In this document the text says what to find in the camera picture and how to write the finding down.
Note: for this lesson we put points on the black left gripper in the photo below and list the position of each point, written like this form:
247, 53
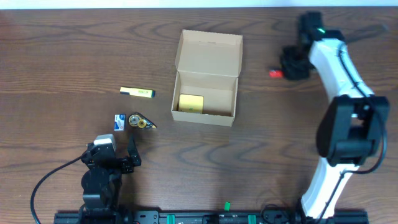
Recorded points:
125, 163

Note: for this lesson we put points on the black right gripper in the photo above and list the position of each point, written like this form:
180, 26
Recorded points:
292, 66

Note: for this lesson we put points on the red stapler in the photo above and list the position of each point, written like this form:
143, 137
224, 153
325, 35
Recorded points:
276, 74

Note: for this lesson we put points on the yellow sticky note pad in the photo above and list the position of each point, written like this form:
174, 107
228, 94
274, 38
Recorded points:
191, 103

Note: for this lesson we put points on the cardboard box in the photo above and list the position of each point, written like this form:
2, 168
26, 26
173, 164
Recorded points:
208, 65

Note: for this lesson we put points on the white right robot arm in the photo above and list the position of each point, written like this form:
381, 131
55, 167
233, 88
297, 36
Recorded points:
351, 138

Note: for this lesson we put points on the yellow black correction tape dispenser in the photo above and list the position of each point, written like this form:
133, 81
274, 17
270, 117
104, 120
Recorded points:
139, 121

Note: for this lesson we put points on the small blue staples box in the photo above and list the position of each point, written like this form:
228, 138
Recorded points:
119, 122

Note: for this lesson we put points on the yellow highlighter pen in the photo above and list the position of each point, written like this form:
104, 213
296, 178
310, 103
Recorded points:
137, 92

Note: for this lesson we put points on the black aluminium mounting rail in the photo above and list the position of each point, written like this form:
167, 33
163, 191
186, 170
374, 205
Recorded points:
155, 217

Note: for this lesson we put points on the green clip on rail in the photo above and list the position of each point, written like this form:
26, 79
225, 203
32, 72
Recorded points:
227, 206

